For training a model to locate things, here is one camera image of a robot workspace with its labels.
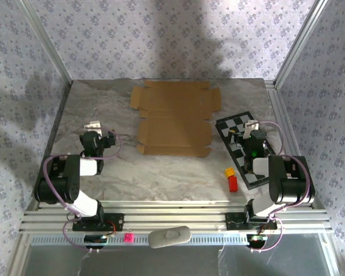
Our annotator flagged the brown cardboard box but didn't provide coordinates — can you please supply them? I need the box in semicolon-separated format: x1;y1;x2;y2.
129;79;222;158

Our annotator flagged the black white checkerboard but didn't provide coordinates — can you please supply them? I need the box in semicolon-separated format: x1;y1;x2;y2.
215;111;277;190

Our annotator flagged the right small circuit board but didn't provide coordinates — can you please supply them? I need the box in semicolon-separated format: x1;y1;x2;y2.
246;234;268;248

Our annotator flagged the small circuit board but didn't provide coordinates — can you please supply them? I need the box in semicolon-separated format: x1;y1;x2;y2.
84;234;109;245
246;234;268;248

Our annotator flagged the left small circuit board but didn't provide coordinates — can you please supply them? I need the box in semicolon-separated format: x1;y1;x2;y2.
84;234;109;245

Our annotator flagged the grey oval stone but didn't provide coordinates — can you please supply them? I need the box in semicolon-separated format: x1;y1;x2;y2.
148;226;192;249

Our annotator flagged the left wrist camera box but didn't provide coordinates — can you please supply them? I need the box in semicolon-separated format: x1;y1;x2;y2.
85;120;117;148

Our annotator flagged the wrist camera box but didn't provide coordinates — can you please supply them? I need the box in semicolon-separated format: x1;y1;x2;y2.
85;120;117;148
245;120;267;142

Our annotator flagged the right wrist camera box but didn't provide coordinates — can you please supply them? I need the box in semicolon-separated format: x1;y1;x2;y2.
245;120;267;142

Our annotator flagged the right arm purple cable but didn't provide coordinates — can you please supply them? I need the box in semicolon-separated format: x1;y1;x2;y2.
251;120;313;254

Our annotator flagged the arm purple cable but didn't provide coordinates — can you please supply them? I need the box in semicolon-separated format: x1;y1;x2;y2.
251;120;313;254
43;131;123;254

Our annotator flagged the aluminium side rail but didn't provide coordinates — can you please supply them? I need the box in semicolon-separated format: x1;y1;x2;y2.
264;80;319;209

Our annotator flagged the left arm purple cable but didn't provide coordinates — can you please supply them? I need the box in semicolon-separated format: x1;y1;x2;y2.
43;131;123;254

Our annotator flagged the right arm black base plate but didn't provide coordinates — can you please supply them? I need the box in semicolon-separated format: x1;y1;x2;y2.
224;212;278;231

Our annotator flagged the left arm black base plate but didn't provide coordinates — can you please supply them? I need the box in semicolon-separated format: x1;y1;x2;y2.
71;212;125;232

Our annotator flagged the aluminium rail frame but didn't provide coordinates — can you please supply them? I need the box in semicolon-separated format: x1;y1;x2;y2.
18;200;334;232

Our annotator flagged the grey slotted cable duct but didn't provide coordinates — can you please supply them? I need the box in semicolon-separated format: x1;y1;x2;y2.
30;232;251;247

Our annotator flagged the aluminium corner post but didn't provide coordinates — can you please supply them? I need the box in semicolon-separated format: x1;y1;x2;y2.
18;0;74;87
273;0;331;90

